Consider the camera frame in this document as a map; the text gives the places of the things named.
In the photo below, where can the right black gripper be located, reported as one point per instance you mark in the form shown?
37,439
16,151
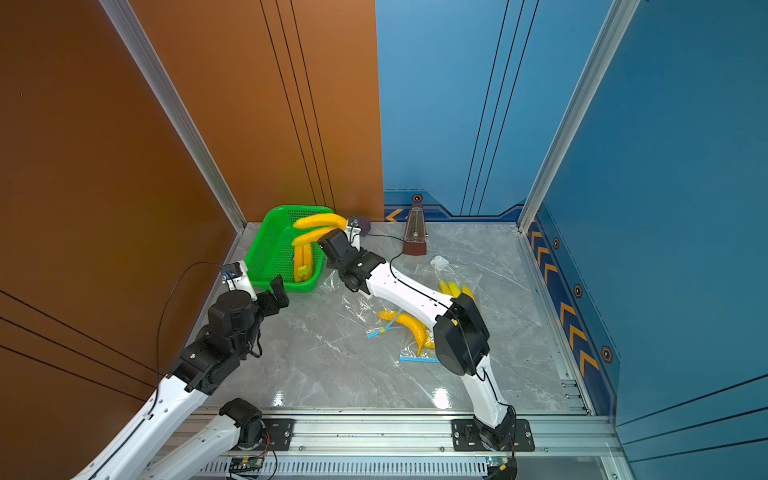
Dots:
330,263

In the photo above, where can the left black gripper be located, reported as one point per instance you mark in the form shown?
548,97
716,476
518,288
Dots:
277,291

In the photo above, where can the yellow banana pair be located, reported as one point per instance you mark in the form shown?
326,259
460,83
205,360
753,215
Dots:
303,263

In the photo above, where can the yellow banana bunch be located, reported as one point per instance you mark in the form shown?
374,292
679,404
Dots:
316,226
454,290

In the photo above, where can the clear zip-top bag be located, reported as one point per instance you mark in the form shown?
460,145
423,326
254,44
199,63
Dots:
387,325
482,283

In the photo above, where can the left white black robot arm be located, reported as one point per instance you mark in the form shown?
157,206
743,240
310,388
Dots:
196,374

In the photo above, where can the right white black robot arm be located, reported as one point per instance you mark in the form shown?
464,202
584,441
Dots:
459,332

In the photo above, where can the purple cube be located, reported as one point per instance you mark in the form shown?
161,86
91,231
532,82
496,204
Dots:
361,224

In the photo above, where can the brown wooden metronome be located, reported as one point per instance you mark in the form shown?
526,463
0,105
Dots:
415,235

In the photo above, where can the green plastic basket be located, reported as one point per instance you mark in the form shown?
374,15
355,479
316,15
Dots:
271,252

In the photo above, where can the small white object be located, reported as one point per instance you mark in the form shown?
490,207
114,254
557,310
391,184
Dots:
439,262

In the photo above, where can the green circuit board left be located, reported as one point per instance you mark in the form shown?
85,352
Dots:
245,466

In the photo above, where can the green circuit board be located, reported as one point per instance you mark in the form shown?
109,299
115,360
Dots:
245,466
501,468

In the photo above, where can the green circuit board right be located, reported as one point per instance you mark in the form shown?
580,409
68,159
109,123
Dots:
501,468

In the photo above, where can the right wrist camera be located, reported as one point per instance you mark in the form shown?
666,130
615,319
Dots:
353,238

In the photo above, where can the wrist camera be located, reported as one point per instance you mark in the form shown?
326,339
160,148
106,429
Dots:
353,238
235,277

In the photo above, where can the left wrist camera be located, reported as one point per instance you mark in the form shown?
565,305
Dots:
235,277

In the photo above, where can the aluminium rail base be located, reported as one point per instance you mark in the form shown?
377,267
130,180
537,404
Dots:
412,440

